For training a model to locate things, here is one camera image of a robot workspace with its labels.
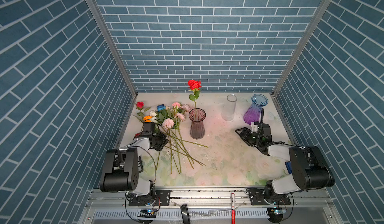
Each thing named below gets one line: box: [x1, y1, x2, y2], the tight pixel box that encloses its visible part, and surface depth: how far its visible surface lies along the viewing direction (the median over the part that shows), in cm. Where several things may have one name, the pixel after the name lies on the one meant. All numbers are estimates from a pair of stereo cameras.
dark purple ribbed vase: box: [188, 108, 207, 140], surface depth 86 cm
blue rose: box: [156, 104, 166, 112], surface depth 106 cm
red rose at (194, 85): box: [187, 80, 202, 121], surface depth 84 cm
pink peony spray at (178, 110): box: [171, 102, 190, 123], surface depth 104 cm
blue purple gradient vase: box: [243, 94, 269, 126], surface depth 93 cm
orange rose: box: [143, 115, 153, 123], surface depth 102 cm
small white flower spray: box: [149, 110, 158, 123], surface depth 107 cm
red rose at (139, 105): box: [135, 101, 144, 113], surface depth 107 cm
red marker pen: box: [231, 192, 236, 224], surface depth 72 cm
